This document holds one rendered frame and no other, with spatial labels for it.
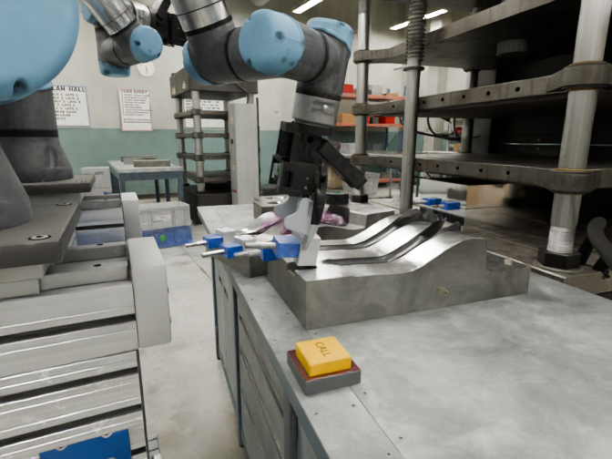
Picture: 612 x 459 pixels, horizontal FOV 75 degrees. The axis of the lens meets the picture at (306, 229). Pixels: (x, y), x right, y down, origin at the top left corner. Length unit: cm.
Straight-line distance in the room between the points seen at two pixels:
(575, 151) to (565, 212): 15
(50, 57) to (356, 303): 56
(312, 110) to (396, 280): 33
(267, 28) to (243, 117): 472
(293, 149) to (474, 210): 102
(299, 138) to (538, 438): 50
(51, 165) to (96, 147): 702
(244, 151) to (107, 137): 336
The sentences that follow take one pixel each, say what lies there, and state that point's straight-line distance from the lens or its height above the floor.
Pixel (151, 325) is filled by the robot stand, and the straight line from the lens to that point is 46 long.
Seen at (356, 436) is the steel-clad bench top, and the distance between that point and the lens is 50.
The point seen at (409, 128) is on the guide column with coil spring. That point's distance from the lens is 176.
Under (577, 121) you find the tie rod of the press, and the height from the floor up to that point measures 116.
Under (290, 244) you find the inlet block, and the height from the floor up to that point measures 94.
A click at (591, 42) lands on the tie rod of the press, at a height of 134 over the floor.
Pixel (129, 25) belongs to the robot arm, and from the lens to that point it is 108.
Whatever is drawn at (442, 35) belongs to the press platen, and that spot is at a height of 151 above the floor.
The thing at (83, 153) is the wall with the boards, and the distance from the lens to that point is 796.
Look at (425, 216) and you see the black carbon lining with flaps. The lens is 95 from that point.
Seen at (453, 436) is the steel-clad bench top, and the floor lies 80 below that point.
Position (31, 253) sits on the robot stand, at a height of 103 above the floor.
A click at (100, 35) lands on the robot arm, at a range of 121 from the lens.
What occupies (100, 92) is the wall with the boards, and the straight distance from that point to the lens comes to 800.
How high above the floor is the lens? 112
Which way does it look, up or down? 13 degrees down
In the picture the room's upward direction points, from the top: straight up
